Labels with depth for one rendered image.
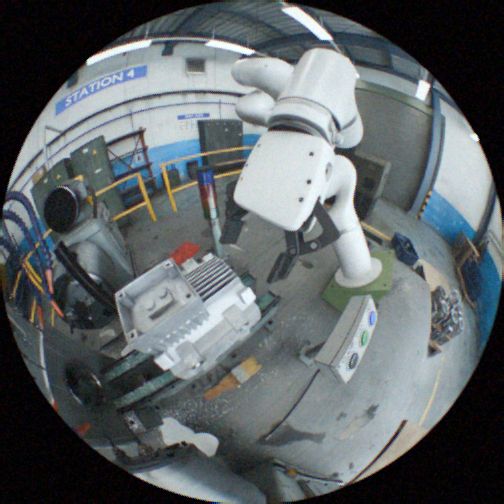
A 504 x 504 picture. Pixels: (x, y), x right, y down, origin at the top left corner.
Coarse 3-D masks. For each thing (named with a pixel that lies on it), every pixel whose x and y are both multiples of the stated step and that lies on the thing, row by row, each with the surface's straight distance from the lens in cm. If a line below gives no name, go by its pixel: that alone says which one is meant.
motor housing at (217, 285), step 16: (192, 272) 29; (208, 272) 27; (224, 272) 27; (208, 288) 25; (224, 288) 25; (240, 288) 27; (208, 304) 25; (224, 304) 26; (240, 304) 27; (224, 320) 27; (256, 320) 31; (192, 336) 26; (208, 336) 26; (224, 336) 26; (240, 336) 31; (208, 352) 28; (176, 368) 29
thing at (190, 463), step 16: (112, 448) 44; (144, 448) 35; (160, 448) 51; (176, 448) 38; (192, 448) 35; (128, 464) 36; (144, 464) 33; (160, 464) 30; (176, 464) 31; (192, 464) 32; (208, 464) 35; (160, 480) 30; (176, 480) 31; (192, 480) 31; (208, 480) 33; (224, 480) 35; (240, 480) 39; (192, 496) 32; (208, 496) 33; (224, 496) 34; (240, 496) 36; (256, 496) 38
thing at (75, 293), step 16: (80, 256) 54; (96, 256) 56; (64, 272) 50; (96, 272) 49; (112, 272) 58; (64, 288) 51; (80, 288) 50; (112, 288) 51; (64, 304) 56; (80, 304) 54; (96, 304) 54; (64, 320) 62; (80, 320) 60; (96, 320) 60; (112, 320) 61
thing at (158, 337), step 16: (160, 272) 27; (176, 272) 27; (128, 288) 28; (144, 288) 29; (160, 288) 25; (176, 288) 26; (192, 288) 21; (128, 304) 28; (144, 304) 25; (160, 304) 24; (176, 304) 24; (192, 304) 20; (128, 320) 27; (144, 320) 26; (160, 320) 25; (176, 320) 21; (192, 320) 24; (208, 320) 26; (128, 336) 23; (144, 336) 22; (160, 336) 23; (176, 336) 25; (144, 352) 25
